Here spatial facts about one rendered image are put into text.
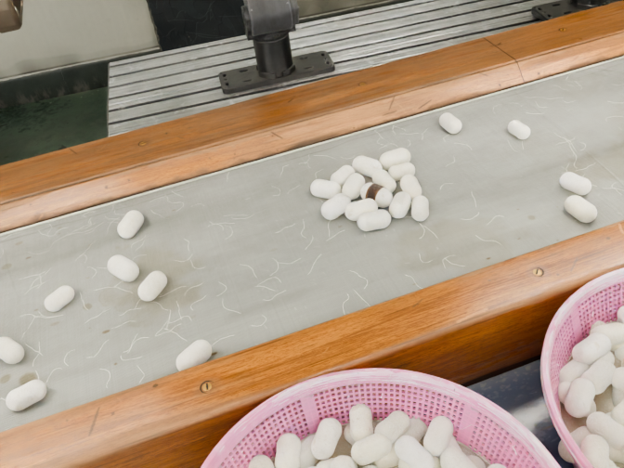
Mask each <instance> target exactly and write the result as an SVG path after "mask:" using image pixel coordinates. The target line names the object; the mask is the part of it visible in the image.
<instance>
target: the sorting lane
mask: <svg viewBox="0 0 624 468"><path fill-rule="evenodd" d="M446 112H448V113H451V114H452V115H453V116H455V117H456V118H457V119H459V120H460V121H461V131H460V132H459V133H457V134H451V133H449V132H448V131H447V130H446V129H445V128H443V127H442V126H441V125H440V123H439V118H440V116H441V115H442V114H444V113H446ZM513 120H518V121H520V122H521V123H522V124H524V125H526V126H528V127H529V129H530V135H529V137H528V138H526V139H519V138H518V137H516V136H515V135H513V134H511V133H510V132H509V131H508V124H509V122H511V121H513ZM399 148H404V149H406V150H408V151H409V153H410V161H409V162H410V163H412V164H413V165H414V167H415V174H414V176H415V177H416V178H417V180H418V182H419V184H420V186H421V188H422V194H421V196H424V197H425V198H426V199H427V200H428V202H429V207H428V209H429V215H428V217H427V218H426V219H425V220H423V221H416V220H415V219H414V218H413V217H412V215H411V204H410V207H409V209H408V212H407V214H406V215H405V216H404V217H402V218H394V217H393V216H391V222H390V224H389V226H388V227H385V228H380V229H374V230H370V231H364V230H362V229H360V228H359V227H358V223H357V221H352V220H350V219H348V218H347V217H346V215H345V213H343V214H341V215H340V216H338V217H337V218H335V219H333V220H329V219H326V218H325V217H324V216H323V215H322V213H321V206H322V204H323V203H324V202H326V201H327V200H328V199H325V198H320V197H316V196H314V195H313V194H312V193H311V190H310V186H311V184H312V182H313V181H314V180H316V179H323V180H328V181H331V176H332V174H333V173H335V172H336V171H338V170H339V169H340V168H341V167H342V166H344V165H350V166H351V167H353V166H352V163H353V161H354V159H355V158H356V157H357V156H366V157H369V158H372V159H374V160H377V161H379V160H380V157H381V155H382V154H384V153H385V152H387V151H390V150H396V149H399ZM567 172H572V173H574V174H576V175H578V176H582V177H585V178H587V179H589V180H590V181H591V191H590V192H589V193H588V194H586V195H578V194H576V193H574V192H572V191H570V190H567V189H565V188H563V187H562V186H561V185H560V177H561V176H562V175H563V174H564V173H567ZM573 195H578V196H580V197H581V198H583V199H584V200H586V201H587V202H589V203H591V204H592V205H594V206H595V208H596V210H597V216H596V218H595V219H594V220H593V221H591V222H590V223H583V222H580V221H579V220H577V218H575V217H574V216H573V215H571V214H570V213H568V212H567V211H566V209H565V201H566V199H567V198H568V197H570V196H573ZM133 210H136V211H139V212H140V213H142V214H143V217H144V222H143V224H142V226H141V227H140V229H139V230H138V232H137V233H136V235H135V236H134V237H132V238H130V239H126V238H123V237H121V236H120V235H119V233H118V230H117V227H118V225H119V223H120V222H121V221H122V219H123V218H124V216H125V215H126V214H127V213H128V212H130V211H133ZM622 220H624V56H623V57H619V58H613V59H610V60H607V61H604V62H600V63H597V64H593V65H591V66H587V67H584V68H580V69H577V70H573V71H568V72H565V73H561V74H558V75H554V76H552V77H548V78H545V79H541V80H538V81H535V82H532V83H528V84H522V85H519V86H516V87H513V88H509V89H506V90H502V91H500V92H496V93H493V94H489V95H486V96H482V97H477V98H474V99H470V100H467V101H463V102H460V103H457V104H453V105H450V106H447V107H444V108H440V109H437V110H431V111H428V112H425V113H421V114H418V115H414V116H411V117H408V118H405V119H401V120H398V121H394V122H391V123H386V124H382V125H379V126H375V127H372V128H369V129H366V130H362V131H359V132H356V133H353V134H349V135H346V136H340V137H337V138H334V139H330V140H327V141H323V142H320V143H317V144H314V145H310V146H307V147H303V148H300V149H295V150H291V151H288V152H284V153H281V154H278V155H275V156H271V157H267V158H265V159H261V160H258V161H254V162H248V163H246V164H242V165H239V166H235V167H232V168H228V169H226V170H222V171H219V172H215V173H212V174H209V175H203V176H200V177H196V178H193V179H190V180H187V181H183V182H180V183H176V184H174V185H170V186H167V187H163V188H157V189H155V190H151V191H148V192H144V193H141V194H137V195H135V196H131V197H128V198H124V199H121V200H118V201H112V202H109V203H105V204H102V205H99V206H96V207H92V208H89V209H85V210H83V211H79V212H75V213H72V214H66V215H63V216H60V217H56V218H53V219H49V220H46V221H43V222H40V223H36V224H33V225H29V226H27V227H21V228H17V229H14V230H10V231H8V232H4V233H1V234H0V337H4V336H5V337H9V338H11V339H13V340H14V341H15V342H17V343H18V344H20V345H21V346H22V347H23V349H24V357H23V359H22V360H21V361H20V362H18V363H16V364H8V363H5V361H4V360H3V359H1V358H0V433H1V432H4V431H6V430H9V429H12V428H15V427H17V426H20V425H23V424H25V423H30V422H33V421H36V420H39V419H42V418H44V417H47V416H50V415H53V414H56V413H58V412H61V411H64V410H68V409H71V408H74V407H77V406H80V405H83V404H85V403H88V402H91V401H94V400H97V399H99V398H102V397H106V396H109V395H112V394H115V393H118V392H121V391H123V390H126V389H129V388H132V387H135V386H138V385H140V384H144V383H147V382H150V381H153V380H156V379H159V378H162V377H164V376H167V375H170V374H173V373H176V372H179V370H178V369H177V367H176V359H177V357H178V356H179V354H181V353H182V352H183V351H184V350H185V349H186V348H187V347H189V346H190V345H191V344H192V343H194V342H195V341H198V340H205V341H207V342H208V343H209V344H210V345H211V347H212V355H211V356H210V357H209V359H208V360H207V361H206V362H208V361H211V360H214V359H217V358H221V357H223V356H226V355H229V354H232V353H235V352H238V351H241V350H243V349H246V348H249V347H252V346H255V345H260V344H261V343H264V342H267V341H270V340H273V339H276V338H279V337H281V336H284V335H287V334H290V333H293V332H298V331H300V330H302V329H305V328H308V327H311V326H314V325H317V324H320V323H322V322H325V321H328V320H331V319H336V318H339V317H341V316H343V315H346V314H349V313H352V312H355V311H358V310H360V309H363V308H366V307H369V306H374V305H377V304H380V303H382V302H384V301H387V300H390V299H393V298H396V297H398V296H401V295H404V294H407V293H412V292H415V291H418V290H420V289H423V288H426V287H428V286H431V285H434V284H437V283H439V282H442V281H445V280H450V279H453V278H456V277H459V276H461V275H464V274H467V273H469V272H472V271H475V270H477V269H480V268H483V267H488V266H491V265H494V264H497V263H499V262H502V261H505V260H508V259H510V258H513V257H516V256H518V255H521V254H526V253H529V252H532V251H535V250H538V249H540V248H543V247H546V246H549V245H551V244H554V243H556V242H559V241H564V240H567V239H570V238H573V237H576V236H578V235H581V234H584V233H587V232H590V231H592V230H595V229H597V228H602V227H605V226H608V225H611V224H614V223H616V222H619V221H622ZM118 254H119V255H122V256H124V257H126V258H128V259H130V260H131V261H133V262H134V263H136V264H137V266H138V268H139V274H138V277H137V278H136V279H135V280H133V281H130V282H126V281H123V280H121V279H118V278H117V277H115V276H114V275H112V274H111V273H110V272H109V270H108V261H109V260H110V258H111V257H113V256H114V255H118ZM153 271H161V272H162V273H164V274H165V276H166V278H167V283H166V286H165V287H164V288H163V289H162V291H161V292H160V293H159V294H158V296H157V297H156V298H155V299H154V300H152V301H144V300H142V299H141V298H140V297H139V295H138V287H139V286H140V284H141V283H142V282H143V281H144V280H145V278H146V277H147V276H148V275H149V274H150V273H151V272H153ZM61 286H70V287H72V288H73V290H74V297H73V299H72V300H71V301H70V302H69V303H68V304H66V305H65V306H64V307H62V308H61V309H60V310H59V311H56V312H51V311H48V310H47V309H46V307H45V299H46V298H47V296H48V295H49V294H51V293H53V292H54V291H55V290H56V289H58V288H59V287H61ZM32 380H40V381H42V382H44V383H45V385H46V388H47V390H46V394H45V397H44V398H43V399H41V400H39V401H37V402H35V403H33V404H31V406H29V407H27V408H26V409H23V410H20V411H14V410H11V409H9V408H8V407H7V404H6V398H7V395H8V393H9V392H10V391H12V390H14V389H16V388H18V387H20V386H22V385H24V384H26V383H27V382H29V381H32Z"/></svg>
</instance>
